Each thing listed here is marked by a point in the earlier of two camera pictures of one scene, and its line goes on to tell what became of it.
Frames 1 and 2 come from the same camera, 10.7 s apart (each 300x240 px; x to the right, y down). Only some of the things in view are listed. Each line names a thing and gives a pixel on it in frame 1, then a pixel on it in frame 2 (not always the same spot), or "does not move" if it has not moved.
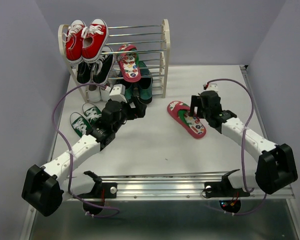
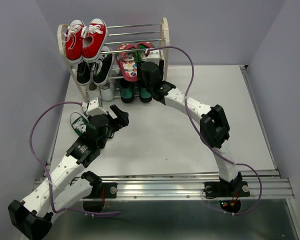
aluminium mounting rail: x=174 y=185 does not move
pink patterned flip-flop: x=181 y=112 → x=140 y=50
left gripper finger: x=140 y=110 → x=122 y=117
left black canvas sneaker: x=83 y=72 does not move
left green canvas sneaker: x=79 y=123 does not move
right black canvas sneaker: x=102 y=68 does not move
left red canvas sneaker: x=74 y=41 does not move
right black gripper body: x=204 y=114 → x=139 y=74
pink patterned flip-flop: x=128 y=56 does not move
